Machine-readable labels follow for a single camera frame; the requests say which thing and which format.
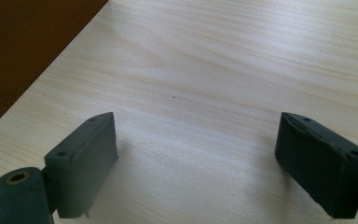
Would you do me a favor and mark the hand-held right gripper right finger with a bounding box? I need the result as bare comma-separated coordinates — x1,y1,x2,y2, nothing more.
274,111,358,219

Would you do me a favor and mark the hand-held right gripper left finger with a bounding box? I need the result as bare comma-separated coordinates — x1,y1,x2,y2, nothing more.
43,111,119,219

